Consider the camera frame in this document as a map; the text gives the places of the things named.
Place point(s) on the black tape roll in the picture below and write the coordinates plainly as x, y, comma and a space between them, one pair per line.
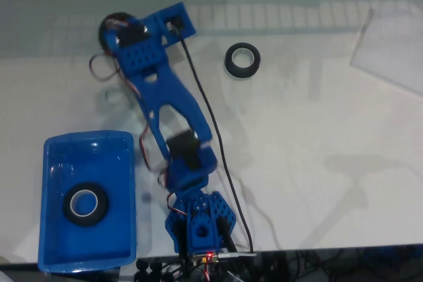
86, 222
242, 73
101, 34

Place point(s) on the blue plastic bin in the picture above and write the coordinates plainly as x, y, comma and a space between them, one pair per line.
109, 239

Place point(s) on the black clamp knob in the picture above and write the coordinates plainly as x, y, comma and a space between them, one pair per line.
141, 265
155, 267

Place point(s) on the controller board with red light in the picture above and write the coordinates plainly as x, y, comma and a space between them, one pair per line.
206, 257

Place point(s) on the clear acrylic sheet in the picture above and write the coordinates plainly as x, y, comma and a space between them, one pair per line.
390, 51

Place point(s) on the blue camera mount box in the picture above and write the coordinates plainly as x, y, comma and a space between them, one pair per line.
176, 19

